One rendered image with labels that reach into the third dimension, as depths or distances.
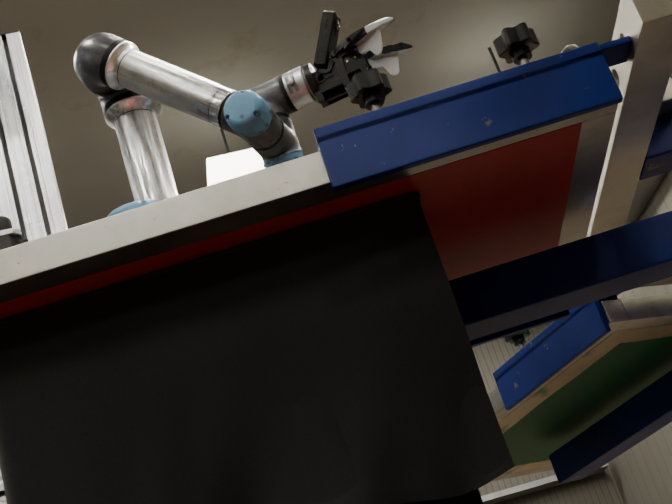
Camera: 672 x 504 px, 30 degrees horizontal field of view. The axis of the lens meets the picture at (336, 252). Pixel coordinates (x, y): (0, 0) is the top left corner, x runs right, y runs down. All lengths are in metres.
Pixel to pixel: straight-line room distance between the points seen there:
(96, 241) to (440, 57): 9.39
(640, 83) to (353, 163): 0.33
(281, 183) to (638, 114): 0.43
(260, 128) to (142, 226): 1.01
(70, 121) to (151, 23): 1.23
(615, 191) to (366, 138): 0.46
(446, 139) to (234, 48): 8.37
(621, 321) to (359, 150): 0.83
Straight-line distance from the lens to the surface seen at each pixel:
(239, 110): 2.22
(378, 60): 2.44
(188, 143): 10.55
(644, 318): 2.00
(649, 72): 1.37
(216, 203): 1.24
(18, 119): 2.58
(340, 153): 1.24
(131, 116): 2.50
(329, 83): 2.38
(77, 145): 10.21
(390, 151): 1.23
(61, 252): 1.26
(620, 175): 1.57
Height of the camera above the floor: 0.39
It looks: 24 degrees up
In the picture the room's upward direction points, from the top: 19 degrees counter-clockwise
